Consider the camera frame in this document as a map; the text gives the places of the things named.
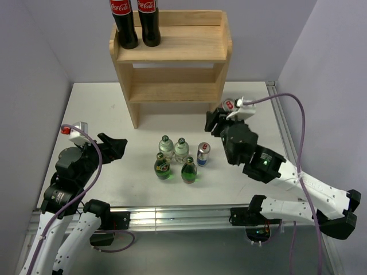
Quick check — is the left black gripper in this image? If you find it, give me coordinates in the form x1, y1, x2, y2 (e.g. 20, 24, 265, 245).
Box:
75, 132, 127, 185

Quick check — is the coca-cola bottle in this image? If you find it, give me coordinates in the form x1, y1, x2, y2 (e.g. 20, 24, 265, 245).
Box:
109, 0, 138, 49
137, 0, 161, 47

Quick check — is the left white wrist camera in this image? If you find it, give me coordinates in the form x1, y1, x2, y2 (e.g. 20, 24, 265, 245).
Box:
60, 121, 89, 146

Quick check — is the right Coca-Cola bottle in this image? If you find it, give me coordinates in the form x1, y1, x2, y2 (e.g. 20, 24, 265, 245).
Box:
137, 0, 161, 47

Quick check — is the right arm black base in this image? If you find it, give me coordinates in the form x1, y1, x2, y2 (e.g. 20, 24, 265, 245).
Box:
229, 207, 271, 242

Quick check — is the aluminium table frame rail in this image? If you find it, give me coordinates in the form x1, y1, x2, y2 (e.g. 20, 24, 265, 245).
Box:
27, 81, 345, 275

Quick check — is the left Coca-Cola bottle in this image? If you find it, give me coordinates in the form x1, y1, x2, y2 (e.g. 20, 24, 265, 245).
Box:
109, 0, 138, 49

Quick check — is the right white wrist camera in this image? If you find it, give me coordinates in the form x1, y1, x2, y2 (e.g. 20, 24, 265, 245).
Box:
226, 97, 256, 121

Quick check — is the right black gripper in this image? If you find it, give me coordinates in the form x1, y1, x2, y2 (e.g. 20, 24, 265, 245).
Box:
204, 107, 245, 164

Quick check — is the clear glass bottle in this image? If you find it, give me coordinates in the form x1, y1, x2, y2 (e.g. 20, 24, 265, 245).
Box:
158, 135, 174, 162
174, 137, 189, 163

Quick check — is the silver blue can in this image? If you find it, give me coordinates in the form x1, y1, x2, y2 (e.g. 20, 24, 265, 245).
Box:
221, 99, 237, 113
197, 142, 211, 166

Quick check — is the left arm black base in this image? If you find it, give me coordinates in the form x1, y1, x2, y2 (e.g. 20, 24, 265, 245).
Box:
89, 211, 131, 247

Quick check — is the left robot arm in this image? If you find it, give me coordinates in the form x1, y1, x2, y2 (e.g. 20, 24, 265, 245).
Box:
20, 133, 128, 274

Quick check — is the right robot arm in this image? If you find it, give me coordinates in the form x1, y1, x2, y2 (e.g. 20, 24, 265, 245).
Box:
204, 107, 361, 240

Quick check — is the wooden two-tier shelf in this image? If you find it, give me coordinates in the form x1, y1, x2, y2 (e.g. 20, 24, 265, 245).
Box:
109, 10, 233, 128

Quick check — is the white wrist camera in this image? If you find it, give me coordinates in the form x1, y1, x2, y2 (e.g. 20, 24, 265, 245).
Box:
60, 121, 89, 146
226, 97, 256, 121

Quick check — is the green glass bottle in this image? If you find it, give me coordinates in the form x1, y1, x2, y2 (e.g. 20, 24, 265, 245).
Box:
154, 152, 171, 180
181, 156, 197, 184

